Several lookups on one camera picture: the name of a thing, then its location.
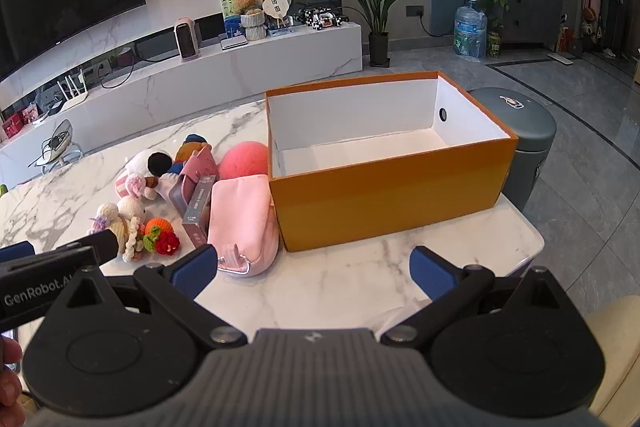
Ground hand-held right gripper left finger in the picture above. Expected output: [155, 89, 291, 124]
[50, 245, 247, 350]

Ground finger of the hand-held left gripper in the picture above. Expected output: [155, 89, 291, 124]
[56, 229, 120, 264]
[0, 241, 36, 265]

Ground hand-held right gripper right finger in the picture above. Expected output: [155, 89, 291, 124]
[381, 246, 583, 349]

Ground pink fabric pouch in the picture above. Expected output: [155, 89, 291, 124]
[207, 174, 280, 278]

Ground orange cardboard box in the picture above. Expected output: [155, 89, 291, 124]
[265, 71, 519, 253]

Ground pink fluffy ball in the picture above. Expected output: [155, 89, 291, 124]
[218, 141, 271, 182]

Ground person's left hand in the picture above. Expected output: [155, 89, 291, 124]
[0, 335, 24, 408]

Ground white crochet unicorn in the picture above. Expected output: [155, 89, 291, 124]
[88, 203, 126, 249]

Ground red crochet flower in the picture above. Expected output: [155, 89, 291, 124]
[154, 232, 182, 256]

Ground white crochet doll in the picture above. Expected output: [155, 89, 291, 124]
[117, 197, 149, 263]

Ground orange crochet fruit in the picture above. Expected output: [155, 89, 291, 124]
[142, 218, 172, 239]

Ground grey pink carton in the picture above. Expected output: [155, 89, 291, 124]
[181, 176, 217, 249]

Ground pink crochet bunny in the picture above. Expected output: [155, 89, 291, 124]
[115, 173, 161, 201]

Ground mauve card case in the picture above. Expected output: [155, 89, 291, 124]
[169, 174, 201, 212]

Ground black haired plush doll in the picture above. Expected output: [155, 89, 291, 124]
[125, 150, 177, 198]

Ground pink small purse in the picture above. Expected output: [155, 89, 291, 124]
[175, 146, 219, 188]

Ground orange blue plush doll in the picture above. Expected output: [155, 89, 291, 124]
[174, 134, 213, 164]

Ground red gift boxes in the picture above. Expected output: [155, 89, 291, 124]
[0, 102, 42, 140]

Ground white router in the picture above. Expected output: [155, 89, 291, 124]
[56, 76, 90, 110]

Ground grey round trash can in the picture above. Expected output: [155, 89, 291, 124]
[465, 87, 557, 212]

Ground white marble tv cabinet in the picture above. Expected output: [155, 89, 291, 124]
[0, 22, 363, 188]

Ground cream chair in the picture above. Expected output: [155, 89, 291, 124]
[582, 294, 640, 427]

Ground pink space heater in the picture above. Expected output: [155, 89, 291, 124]
[174, 18, 201, 62]

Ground potted long leaf plant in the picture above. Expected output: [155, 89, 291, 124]
[330, 0, 418, 68]

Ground blue water jug with pump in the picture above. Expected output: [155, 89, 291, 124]
[452, 0, 488, 60]

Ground white knitted basket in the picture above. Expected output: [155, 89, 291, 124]
[241, 11, 269, 42]

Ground round paper fan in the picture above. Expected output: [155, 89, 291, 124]
[260, 0, 292, 30]

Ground black white toy car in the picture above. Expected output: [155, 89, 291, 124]
[298, 7, 347, 30]

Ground open shelf rack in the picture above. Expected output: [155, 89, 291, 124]
[580, 0, 627, 54]

